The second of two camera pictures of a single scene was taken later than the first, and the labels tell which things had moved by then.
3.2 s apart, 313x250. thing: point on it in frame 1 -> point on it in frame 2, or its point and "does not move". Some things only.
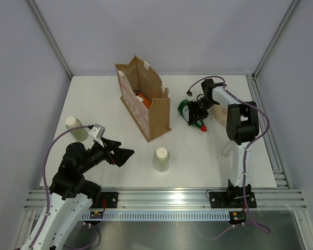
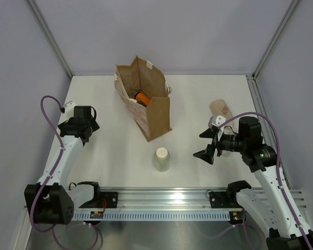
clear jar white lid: [161, 157] does not move
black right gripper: [197, 115] -> [207, 154]
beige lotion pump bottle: [220, 111] does not move
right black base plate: [231, 199] does not move
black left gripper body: [98, 154] -> [93, 126]
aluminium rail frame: [186, 198] does not move
